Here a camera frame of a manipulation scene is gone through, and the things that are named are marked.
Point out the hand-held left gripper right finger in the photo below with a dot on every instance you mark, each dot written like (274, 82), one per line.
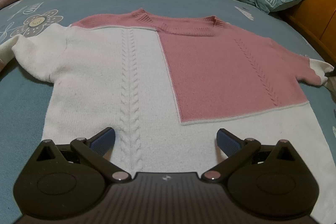
(228, 142)

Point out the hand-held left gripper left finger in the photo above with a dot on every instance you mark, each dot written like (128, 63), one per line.
(103, 141)

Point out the pink and white sweater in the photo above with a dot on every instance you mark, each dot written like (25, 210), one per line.
(210, 69)

